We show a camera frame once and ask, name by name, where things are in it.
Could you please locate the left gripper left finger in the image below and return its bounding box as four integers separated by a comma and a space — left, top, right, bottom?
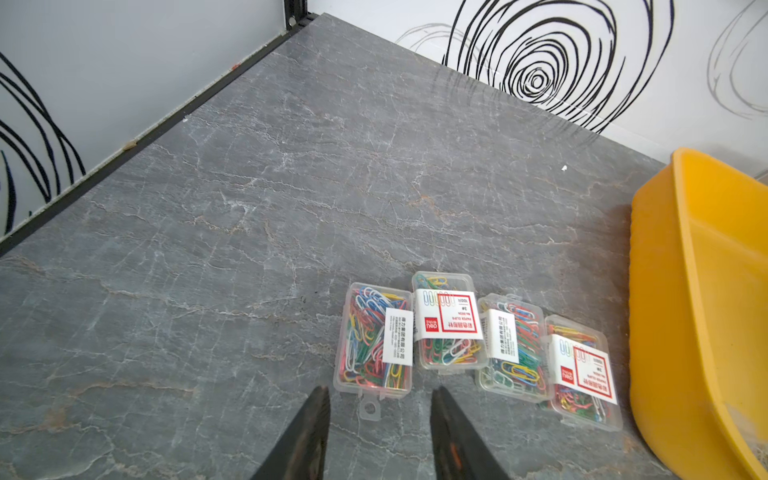
251, 386, 331, 480

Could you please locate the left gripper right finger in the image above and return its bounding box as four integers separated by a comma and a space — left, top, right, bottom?
430, 386, 509, 480

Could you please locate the paper clip box table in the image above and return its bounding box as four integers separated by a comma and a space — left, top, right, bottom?
543, 315, 623, 432

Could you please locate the yellow plastic tray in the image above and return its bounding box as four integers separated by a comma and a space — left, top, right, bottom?
629, 148, 767, 479

